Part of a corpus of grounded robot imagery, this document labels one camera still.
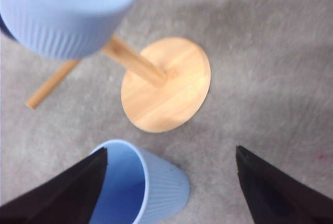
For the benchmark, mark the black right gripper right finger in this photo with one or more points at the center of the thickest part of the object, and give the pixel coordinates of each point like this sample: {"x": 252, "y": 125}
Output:
{"x": 276, "y": 197}

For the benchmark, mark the blue ribbed cup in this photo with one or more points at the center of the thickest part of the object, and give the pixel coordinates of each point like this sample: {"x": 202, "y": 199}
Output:
{"x": 139, "y": 186}
{"x": 62, "y": 29}

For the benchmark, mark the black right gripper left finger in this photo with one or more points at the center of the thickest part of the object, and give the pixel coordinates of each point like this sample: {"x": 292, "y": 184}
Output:
{"x": 68, "y": 197}

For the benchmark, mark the wooden mug tree stand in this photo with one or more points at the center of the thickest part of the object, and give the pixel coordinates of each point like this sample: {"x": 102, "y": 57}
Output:
{"x": 165, "y": 84}

